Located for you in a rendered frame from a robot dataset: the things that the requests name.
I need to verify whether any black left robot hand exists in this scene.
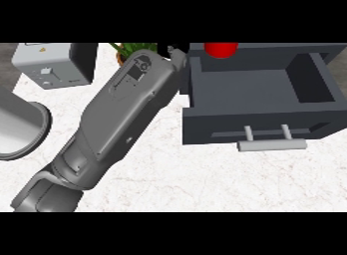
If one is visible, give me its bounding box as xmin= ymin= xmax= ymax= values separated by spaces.
xmin=157 ymin=42 xmax=191 ymax=55

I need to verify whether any dark grey open drawer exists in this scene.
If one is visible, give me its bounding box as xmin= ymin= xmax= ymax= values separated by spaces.
xmin=186 ymin=52 xmax=347 ymax=116

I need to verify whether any dark grey drawer front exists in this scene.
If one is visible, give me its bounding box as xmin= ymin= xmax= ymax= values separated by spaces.
xmin=180 ymin=101 xmax=347 ymax=145

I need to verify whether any green plant in orange pot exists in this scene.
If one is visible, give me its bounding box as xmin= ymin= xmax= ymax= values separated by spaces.
xmin=108 ymin=42 xmax=160 ymax=67

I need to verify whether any dark grey cabinet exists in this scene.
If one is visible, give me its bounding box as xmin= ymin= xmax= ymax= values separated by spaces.
xmin=186 ymin=42 xmax=347 ymax=73

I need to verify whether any pale grey toaster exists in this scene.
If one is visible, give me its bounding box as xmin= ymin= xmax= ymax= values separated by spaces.
xmin=10 ymin=42 xmax=100 ymax=91

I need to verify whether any grey cylindrical container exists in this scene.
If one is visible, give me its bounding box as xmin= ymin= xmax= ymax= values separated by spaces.
xmin=0 ymin=76 xmax=53 ymax=162

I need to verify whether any pale grey drawer handle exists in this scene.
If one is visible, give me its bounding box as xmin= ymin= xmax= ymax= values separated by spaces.
xmin=235 ymin=124 xmax=309 ymax=153

